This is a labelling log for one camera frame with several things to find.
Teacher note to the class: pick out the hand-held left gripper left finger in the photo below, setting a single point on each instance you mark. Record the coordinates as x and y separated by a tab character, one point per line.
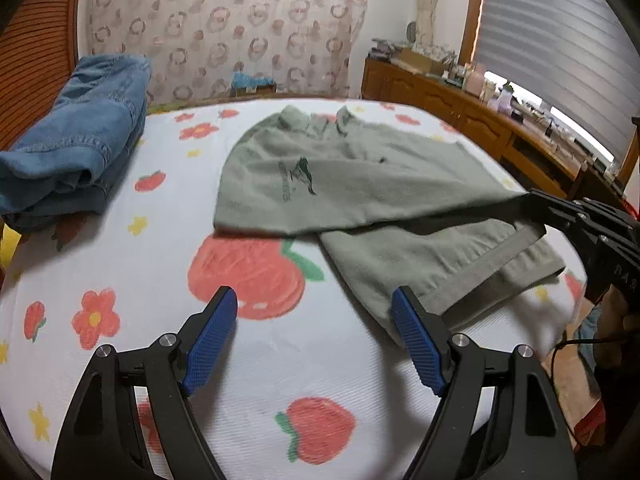
212	340

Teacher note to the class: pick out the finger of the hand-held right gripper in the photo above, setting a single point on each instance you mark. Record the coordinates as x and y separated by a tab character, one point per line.
595	240
560	204

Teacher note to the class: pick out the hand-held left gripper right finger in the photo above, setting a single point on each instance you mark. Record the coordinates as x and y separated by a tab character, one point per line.
417	342

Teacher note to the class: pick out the strawberry printed blanket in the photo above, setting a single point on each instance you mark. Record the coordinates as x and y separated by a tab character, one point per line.
150	240

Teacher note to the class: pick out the wooden cabinet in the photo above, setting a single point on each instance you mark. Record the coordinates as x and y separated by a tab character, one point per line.
450	110

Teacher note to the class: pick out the pink container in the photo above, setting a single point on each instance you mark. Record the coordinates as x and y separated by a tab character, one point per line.
475	80

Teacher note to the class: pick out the cardboard box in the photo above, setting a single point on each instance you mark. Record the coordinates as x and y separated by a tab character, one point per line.
417	60

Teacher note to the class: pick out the yellow cloth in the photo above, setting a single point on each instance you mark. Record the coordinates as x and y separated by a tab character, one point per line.
6	247

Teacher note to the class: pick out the cream curtain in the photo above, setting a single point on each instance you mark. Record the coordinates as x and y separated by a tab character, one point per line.
435	0

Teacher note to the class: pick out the folded blue jeans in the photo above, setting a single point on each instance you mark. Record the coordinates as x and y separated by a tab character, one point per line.
85	125

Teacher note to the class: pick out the blue package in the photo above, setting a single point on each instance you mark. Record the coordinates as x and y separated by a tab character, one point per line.
250	82

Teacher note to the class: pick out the circle patterned curtain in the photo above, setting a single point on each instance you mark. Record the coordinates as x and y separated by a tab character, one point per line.
225	25

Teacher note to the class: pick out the ribbed wooden headboard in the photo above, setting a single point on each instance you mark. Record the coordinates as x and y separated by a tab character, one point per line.
35	60

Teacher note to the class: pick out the wooden window frame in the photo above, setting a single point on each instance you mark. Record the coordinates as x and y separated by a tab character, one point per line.
472	10

